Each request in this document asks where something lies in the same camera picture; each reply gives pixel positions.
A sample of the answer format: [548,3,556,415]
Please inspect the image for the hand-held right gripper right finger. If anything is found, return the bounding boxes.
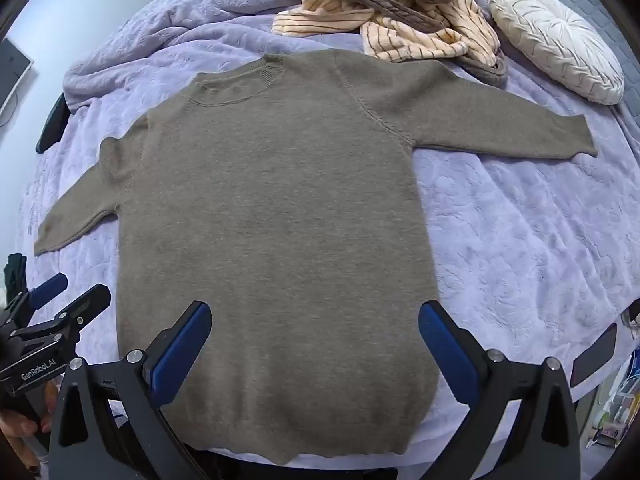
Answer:
[418,300,584,480]

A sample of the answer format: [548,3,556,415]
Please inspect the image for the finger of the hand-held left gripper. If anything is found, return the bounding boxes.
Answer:
[12,283,112,346]
[0,273,70,333]

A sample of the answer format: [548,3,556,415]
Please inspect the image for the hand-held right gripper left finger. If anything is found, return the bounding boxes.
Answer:
[47,300,214,480]

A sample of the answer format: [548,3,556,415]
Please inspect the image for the olive knit sweater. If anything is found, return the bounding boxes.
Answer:
[32,52,599,466]

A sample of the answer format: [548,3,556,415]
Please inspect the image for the person's left hand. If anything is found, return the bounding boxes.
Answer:
[0,380,59,441]

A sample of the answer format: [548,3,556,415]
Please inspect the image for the dark green cloth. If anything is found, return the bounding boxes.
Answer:
[3,253,27,297]

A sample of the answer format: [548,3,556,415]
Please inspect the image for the lavender embossed blanket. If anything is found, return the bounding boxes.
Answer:
[14,0,640,461]

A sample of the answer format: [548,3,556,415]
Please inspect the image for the black smartphone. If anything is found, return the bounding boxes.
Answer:
[569,322,619,389]

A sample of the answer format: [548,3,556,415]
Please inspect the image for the black padded object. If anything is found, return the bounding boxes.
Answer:
[35,93,69,154]

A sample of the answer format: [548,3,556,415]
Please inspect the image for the cluttered bedside items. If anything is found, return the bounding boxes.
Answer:
[587,299,640,453]

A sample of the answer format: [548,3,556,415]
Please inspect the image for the computer monitor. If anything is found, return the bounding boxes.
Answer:
[0,38,35,117]

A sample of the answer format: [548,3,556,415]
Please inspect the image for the white round pleated pillow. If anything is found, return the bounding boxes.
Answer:
[487,0,626,106]

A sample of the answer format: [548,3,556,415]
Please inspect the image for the cream striped garment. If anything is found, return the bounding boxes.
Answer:
[215,0,507,64]

